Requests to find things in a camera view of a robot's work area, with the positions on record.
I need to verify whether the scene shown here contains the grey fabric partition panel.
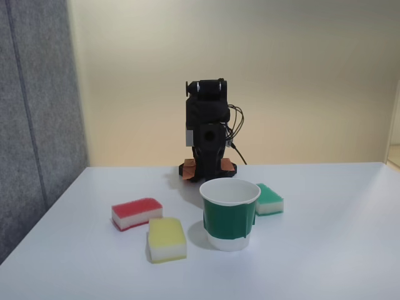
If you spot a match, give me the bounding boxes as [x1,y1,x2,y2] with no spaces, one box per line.
[0,0,91,264]

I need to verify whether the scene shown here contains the red and white sponge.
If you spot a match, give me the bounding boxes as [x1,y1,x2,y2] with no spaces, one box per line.
[111,197,164,232]

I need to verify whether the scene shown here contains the thin black wire loops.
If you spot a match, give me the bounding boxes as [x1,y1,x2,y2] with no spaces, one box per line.
[225,104,247,141]

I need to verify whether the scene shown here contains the yellow and white sponge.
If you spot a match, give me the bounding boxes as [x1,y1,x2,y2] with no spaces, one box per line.
[146,217,188,264]

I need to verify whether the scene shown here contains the green and white sponge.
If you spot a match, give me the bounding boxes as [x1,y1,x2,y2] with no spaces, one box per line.
[254,183,285,217]

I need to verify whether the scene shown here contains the thick black power cable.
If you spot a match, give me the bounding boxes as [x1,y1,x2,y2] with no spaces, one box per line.
[229,141,248,166]

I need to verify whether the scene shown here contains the white paper cup green tape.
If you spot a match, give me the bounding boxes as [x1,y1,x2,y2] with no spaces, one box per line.
[199,177,262,253]

